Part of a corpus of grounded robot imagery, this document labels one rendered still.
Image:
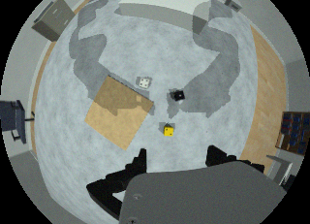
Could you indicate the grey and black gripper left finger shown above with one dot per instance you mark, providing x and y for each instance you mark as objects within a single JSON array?
[{"x": 101, "y": 190}]

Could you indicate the yellow die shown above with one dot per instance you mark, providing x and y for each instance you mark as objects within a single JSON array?
[{"x": 168, "y": 130}]

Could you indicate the tan square mat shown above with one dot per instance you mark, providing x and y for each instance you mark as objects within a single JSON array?
[{"x": 117, "y": 112}]

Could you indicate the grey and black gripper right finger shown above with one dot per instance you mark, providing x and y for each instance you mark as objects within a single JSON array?
[{"x": 216, "y": 156}]

